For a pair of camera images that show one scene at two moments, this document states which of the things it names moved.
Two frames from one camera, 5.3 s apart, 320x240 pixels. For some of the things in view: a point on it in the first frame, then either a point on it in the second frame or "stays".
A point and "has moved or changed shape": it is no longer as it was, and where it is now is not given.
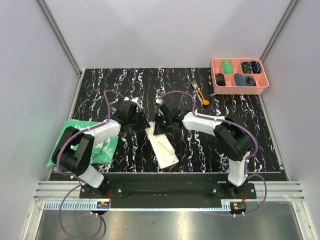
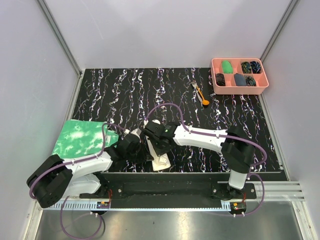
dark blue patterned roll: (256, 67) stays
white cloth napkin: (163, 149) has moved or changed shape
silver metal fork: (193, 83) stays
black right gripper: (158, 129) -> (159, 151)
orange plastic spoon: (204, 102) stays
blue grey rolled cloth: (240, 79) stays
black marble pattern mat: (102, 92) stays
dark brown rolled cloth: (220, 79) stays
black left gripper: (144, 124) -> (145, 155)
